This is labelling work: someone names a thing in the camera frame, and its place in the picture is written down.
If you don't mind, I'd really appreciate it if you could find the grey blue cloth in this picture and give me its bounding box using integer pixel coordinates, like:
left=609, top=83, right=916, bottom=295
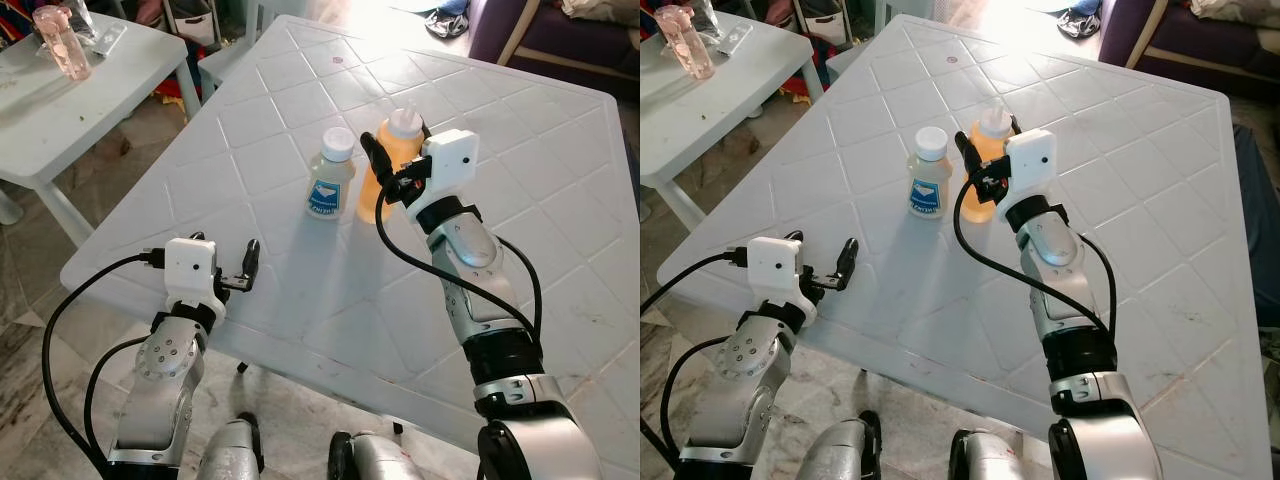
left=1055, top=0, right=1103, bottom=39
left=422, top=0, right=471, bottom=39

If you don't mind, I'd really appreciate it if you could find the small white plastic table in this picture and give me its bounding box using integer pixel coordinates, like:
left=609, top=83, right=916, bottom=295
left=640, top=10, right=826, bottom=233
left=0, top=12, right=201, bottom=249

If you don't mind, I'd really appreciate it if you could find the pink plastic bottle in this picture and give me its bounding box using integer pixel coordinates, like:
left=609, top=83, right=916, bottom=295
left=33, top=5, right=93, bottom=83
left=655, top=5, right=716, bottom=81

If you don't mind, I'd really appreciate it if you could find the large white plastic table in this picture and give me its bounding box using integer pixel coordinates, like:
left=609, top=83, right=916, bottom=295
left=655, top=15, right=1280, bottom=480
left=60, top=15, right=641, bottom=471

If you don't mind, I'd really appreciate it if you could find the beige cushion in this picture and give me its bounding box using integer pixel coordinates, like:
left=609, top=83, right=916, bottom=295
left=1188, top=0, right=1280, bottom=29
left=560, top=0, right=641, bottom=26

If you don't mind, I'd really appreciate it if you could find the clear plastic packet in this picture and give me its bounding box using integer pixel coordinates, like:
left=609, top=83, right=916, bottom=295
left=65, top=0, right=129, bottom=59
left=690, top=0, right=753, bottom=56

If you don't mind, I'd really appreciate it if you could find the purple sofa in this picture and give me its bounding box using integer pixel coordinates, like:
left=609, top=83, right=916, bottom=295
left=468, top=0, right=641, bottom=101
left=1097, top=0, right=1280, bottom=101

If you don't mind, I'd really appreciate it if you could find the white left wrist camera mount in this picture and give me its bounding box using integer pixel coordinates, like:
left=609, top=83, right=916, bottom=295
left=747, top=237, right=809, bottom=311
left=163, top=237, right=226, bottom=309

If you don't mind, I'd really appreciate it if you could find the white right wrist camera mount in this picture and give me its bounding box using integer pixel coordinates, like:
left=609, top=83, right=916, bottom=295
left=405, top=130, right=481, bottom=216
left=995, top=128, right=1059, bottom=223

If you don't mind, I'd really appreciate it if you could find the orange juice bottle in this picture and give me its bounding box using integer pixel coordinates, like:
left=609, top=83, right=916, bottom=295
left=357, top=108, right=433, bottom=223
left=960, top=105, right=1017, bottom=223

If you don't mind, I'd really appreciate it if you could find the small white-capped blue-label bottle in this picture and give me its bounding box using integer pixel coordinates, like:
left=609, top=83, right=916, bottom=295
left=305, top=127, right=358, bottom=221
left=907, top=126, right=951, bottom=219

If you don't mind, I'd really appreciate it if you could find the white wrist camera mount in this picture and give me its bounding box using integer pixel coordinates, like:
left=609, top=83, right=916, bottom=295
left=163, top=237, right=226, bottom=309
left=405, top=130, right=481, bottom=216
left=995, top=128, right=1059, bottom=223
left=747, top=237, right=809, bottom=311

